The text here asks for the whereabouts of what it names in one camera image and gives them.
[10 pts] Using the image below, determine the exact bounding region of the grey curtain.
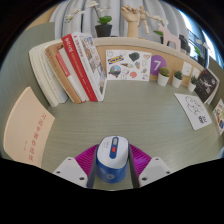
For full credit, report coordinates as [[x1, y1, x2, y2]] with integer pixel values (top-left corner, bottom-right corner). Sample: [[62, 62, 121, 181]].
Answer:
[[49, 0, 181, 39]]

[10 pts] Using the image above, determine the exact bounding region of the brown book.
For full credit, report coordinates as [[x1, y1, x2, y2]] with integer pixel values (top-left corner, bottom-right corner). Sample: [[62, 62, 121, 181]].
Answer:
[[44, 41, 83, 105]]

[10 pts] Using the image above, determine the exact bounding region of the cartoon sticker sheet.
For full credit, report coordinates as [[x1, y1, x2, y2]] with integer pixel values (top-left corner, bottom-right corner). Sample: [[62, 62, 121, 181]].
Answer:
[[105, 49, 152, 82]]

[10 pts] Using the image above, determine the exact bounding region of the white orchid plant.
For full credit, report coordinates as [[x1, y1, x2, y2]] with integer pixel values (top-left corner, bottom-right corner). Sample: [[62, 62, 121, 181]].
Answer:
[[151, 14, 171, 38]]

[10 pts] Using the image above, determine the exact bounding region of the white wall socket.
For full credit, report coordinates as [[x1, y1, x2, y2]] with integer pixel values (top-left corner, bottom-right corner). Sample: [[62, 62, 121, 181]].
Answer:
[[181, 61, 193, 77], [192, 67, 202, 80]]

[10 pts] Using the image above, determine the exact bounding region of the thick white book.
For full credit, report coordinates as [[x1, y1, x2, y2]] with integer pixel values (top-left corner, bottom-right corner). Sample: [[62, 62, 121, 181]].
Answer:
[[28, 39, 69, 108]]

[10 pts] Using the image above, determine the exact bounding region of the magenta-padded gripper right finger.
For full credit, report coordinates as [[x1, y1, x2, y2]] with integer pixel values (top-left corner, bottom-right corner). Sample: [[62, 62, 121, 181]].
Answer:
[[128, 143, 173, 189]]

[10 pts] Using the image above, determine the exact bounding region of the white mouse pad with drawing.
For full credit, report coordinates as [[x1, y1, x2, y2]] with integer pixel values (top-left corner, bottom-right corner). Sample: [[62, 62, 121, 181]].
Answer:
[[173, 92, 213, 131]]

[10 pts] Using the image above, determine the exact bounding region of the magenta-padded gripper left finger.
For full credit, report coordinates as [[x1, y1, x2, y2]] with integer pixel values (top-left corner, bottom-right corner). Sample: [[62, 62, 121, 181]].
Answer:
[[52, 143, 101, 189]]

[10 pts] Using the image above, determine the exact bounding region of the pink wooden horse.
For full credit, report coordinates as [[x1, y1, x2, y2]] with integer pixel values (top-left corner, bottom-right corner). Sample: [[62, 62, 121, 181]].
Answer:
[[158, 25, 182, 52]]

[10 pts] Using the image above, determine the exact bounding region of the window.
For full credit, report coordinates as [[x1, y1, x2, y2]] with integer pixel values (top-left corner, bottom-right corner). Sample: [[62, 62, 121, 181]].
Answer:
[[179, 9, 218, 61]]

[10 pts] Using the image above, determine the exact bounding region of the wooden desk shelf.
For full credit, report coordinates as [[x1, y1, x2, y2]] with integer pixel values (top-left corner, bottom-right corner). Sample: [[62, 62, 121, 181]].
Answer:
[[93, 35, 209, 88]]

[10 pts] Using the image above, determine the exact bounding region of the wooden mannequin figure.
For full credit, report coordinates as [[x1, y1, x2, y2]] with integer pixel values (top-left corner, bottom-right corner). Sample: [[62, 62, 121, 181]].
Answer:
[[137, 5, 156, 37]]

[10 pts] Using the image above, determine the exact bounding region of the green desk partition panel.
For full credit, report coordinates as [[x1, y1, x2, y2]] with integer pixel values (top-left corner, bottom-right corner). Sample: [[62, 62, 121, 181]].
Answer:
[[0, 21, 56, 158], [208, 56, 224, 101]]

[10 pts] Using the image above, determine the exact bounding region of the thin white and red book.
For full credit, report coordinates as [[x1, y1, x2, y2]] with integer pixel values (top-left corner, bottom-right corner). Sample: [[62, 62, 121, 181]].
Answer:
[[54, 47, 90, 103]]

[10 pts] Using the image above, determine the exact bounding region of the colourful food sticker sheet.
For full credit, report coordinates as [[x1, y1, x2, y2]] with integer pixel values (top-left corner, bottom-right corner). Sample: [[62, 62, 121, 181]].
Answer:
[[212, 98, 224, 136]]

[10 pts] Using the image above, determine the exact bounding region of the blue and white computer mouse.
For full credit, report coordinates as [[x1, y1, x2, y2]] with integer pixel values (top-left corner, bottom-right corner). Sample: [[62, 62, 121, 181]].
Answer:
[[95, 135, 130, 184]]

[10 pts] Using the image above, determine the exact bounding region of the beige booklet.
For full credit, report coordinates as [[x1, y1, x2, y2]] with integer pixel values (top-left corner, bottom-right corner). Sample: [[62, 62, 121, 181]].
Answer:
[[2, 86, 56, 169]]

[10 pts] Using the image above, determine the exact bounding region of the purple round sticker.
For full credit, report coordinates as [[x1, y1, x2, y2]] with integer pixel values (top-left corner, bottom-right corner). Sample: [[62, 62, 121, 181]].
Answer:
[[149, 55, 168, 77]]

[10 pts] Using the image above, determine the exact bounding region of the black-cover book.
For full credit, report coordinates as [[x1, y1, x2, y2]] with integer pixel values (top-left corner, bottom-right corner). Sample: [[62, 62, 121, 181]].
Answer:
[[194, 68, 219, 104]]

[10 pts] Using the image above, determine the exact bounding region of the wooden hand model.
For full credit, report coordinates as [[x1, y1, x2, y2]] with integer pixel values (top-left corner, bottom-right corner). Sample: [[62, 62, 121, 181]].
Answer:
[[120, 4, 140, 39]]

